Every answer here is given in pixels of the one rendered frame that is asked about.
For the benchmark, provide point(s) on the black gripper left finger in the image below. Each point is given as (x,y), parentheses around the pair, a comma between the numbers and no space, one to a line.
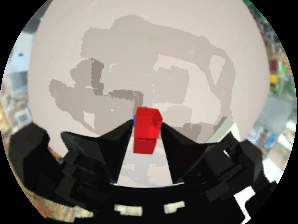
(109,148)

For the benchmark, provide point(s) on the red cube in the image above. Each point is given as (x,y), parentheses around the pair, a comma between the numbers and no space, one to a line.
(148,123)
(144,146)

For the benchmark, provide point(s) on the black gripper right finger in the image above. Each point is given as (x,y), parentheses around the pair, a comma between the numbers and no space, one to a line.
(183,154)

